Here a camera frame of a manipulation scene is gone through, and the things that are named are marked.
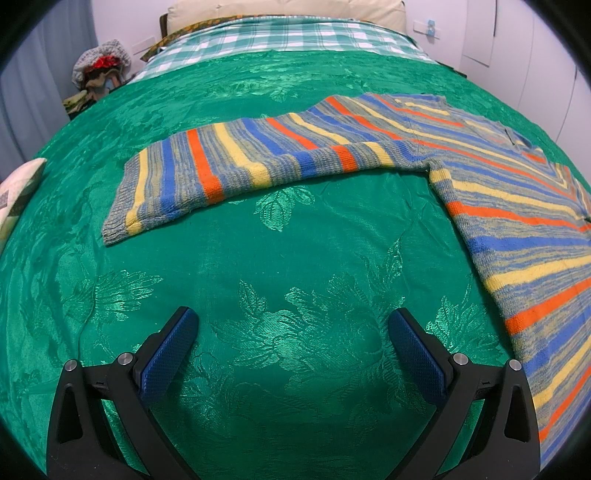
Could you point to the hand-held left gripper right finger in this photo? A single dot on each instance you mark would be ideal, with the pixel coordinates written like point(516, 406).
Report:
point(422, 357)

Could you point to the striped knit sweater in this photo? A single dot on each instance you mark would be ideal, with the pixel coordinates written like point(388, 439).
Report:
point(485, 184)

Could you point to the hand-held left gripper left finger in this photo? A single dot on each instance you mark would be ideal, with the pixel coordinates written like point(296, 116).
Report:
point(164, 360)

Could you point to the green floral bedspread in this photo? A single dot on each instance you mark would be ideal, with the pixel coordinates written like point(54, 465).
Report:
point(277, 258)

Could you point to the grey curtain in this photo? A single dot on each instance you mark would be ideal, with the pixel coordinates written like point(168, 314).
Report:
point(32, 83)

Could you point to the green checkered blanket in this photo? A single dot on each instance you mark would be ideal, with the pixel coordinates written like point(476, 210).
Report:
point(286, 39)

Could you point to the white wardrobe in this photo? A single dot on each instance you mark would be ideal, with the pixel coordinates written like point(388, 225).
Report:
point(531, 60)

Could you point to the pile of clothes and hats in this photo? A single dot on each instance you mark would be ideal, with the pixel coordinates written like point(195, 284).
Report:
point(99, 69)

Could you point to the cream pillow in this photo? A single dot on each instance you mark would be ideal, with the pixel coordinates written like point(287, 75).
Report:
point(286, 11)

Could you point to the quilted patchwork cushion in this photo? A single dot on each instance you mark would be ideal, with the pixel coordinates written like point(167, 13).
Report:
point(16, 194)

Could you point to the white wall socket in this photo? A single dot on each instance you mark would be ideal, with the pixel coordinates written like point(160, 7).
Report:
point(428, 27)

